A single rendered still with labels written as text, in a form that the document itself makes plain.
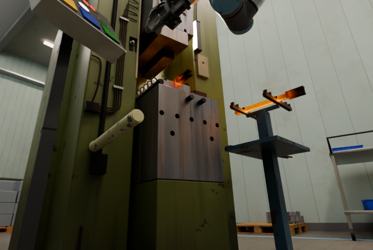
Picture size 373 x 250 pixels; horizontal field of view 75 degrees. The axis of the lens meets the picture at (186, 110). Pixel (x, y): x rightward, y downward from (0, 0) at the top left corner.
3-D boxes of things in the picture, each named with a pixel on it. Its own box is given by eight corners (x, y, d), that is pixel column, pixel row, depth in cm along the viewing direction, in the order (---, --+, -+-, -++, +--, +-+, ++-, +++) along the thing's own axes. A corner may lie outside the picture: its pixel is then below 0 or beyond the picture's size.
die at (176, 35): (188, 45, 148) (187, 33, 151) (159, 33, 137) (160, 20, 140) (155, 75, 179) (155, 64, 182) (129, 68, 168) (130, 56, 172)
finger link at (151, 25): (141, 35, 94) (158, 19, 90) (140, 26, 97) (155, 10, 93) (147, 39, 97) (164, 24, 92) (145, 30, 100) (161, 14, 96)
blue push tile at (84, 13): (101, 28, 90) (96, 18, 94) (84, 15, 84) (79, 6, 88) (98, 31, 91) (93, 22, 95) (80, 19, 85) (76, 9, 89)
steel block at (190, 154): (224, 182, 120) (217, 100, 137) (157, 178, 99) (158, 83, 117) (166, 191, 162) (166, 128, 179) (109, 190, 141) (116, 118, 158)
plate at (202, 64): (208, 78, 167) (207, 57, 174) (198, 74, 163) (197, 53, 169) (207, 79, 169) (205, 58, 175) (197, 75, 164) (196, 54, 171)
